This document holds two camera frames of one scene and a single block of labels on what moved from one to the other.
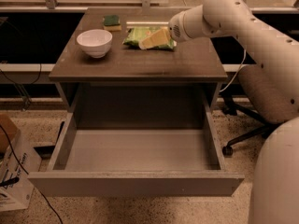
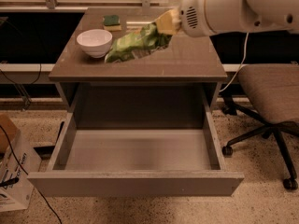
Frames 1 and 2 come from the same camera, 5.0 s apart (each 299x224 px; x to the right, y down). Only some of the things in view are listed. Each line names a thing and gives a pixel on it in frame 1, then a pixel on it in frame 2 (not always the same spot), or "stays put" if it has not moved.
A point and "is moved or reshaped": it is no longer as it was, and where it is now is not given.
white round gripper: x=176 y=30 -> x=196 y=16
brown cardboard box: x=7 y=132 stays put
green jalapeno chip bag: x=135 y=35 is moved or reshaped
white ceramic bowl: x=95 y=43 stays put
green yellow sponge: x=111 y=22 stays put
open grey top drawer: x=135 y=162 stays put
